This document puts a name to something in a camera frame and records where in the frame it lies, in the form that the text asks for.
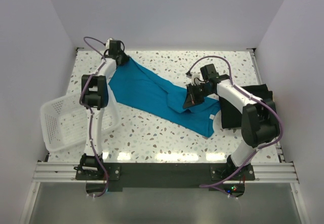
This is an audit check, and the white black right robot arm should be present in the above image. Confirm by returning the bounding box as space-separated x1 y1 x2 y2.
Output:
183 64 283 183

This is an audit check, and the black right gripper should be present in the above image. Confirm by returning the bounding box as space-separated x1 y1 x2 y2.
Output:
183 83 213 109

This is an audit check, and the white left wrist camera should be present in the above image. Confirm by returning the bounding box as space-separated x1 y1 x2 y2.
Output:
105 38 113 49

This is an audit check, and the aluminium extrusion rail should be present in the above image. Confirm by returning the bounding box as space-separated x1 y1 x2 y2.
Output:
32 162 77 182

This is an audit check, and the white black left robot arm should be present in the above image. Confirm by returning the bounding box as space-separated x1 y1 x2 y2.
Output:
79 38 130 180

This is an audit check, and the black folded t shirt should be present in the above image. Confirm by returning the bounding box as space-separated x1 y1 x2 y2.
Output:
219 84 273 129

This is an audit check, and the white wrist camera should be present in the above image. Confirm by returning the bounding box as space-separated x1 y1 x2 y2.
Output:
105 38 113 49
191 73 204 85

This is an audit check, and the white plastic basket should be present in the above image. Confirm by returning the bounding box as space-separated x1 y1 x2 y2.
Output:
40 88 121 152

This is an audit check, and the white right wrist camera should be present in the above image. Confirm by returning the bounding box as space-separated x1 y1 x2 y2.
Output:
191 73 204 85

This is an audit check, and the blue t shirt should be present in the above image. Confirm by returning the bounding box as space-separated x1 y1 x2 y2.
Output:
109 59 220 137

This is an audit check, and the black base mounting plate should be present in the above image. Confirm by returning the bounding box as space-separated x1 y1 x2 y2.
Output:
74 163 256 193

